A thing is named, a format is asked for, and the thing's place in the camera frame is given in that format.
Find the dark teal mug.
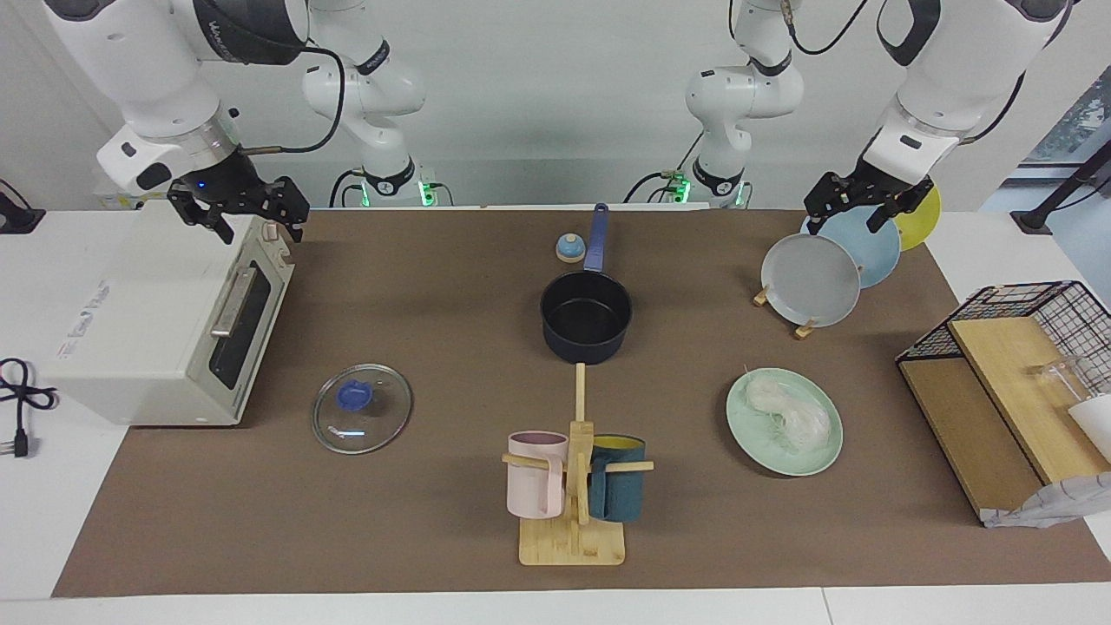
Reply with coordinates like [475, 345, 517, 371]
[588, 434, 647, 523]

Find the black power cable with plug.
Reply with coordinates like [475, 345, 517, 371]
[0, 358, 58, 459]

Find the light blue plate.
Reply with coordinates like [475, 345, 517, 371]
[800, 206, 903, 289]

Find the white cup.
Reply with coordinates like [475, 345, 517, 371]
[1068, 395, 1111, 461]

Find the yellow plate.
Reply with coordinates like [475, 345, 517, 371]
[894, 182, 942, 253]

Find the black stand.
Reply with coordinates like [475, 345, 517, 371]
[1011, 143, 1111, 235]
[0, 180, 46, 235]

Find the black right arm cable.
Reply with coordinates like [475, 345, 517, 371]
[239, 43, 348, 157]

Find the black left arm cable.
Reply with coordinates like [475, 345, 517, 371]
[777, 0, 1081, 147]

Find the grey patterned cloth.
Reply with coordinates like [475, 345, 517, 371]
[981, 473, 1111, 529]

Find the brown table mat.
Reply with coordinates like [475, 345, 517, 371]
[52, 208, 1111, 598]

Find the glass lid with blue knob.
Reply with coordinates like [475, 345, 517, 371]
[312, 364, 414, 456]

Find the wooden mug tree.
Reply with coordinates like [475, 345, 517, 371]
[502, 363, 654, 567]

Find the beige toaster oven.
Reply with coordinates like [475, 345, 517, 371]
[39, 200, 296, 428]

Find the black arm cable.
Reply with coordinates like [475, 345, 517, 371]
[777, 0, 1081, 147]
[239, 43, 348, 157]

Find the pink mug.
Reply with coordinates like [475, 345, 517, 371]
[507, 431, 569, 520]

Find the wooden plate rack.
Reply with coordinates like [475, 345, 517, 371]
[753, 282, 821, 339]

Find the white vermicelli bundle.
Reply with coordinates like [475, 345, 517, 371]
[745, 369, 832, 454]

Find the wooden shelf with wire basket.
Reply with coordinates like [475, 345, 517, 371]
[896, 280, 1111, 522]

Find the grey plate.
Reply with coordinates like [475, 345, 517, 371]
[760, 233, 862, 329]

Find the pale green plate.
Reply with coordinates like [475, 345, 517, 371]
[726, 367, 845, 477]

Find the black pot with blue handle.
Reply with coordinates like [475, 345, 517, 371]
[540, 203, 634, 365]

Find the window pane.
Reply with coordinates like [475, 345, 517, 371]
[1020, 65, 1111, 166]

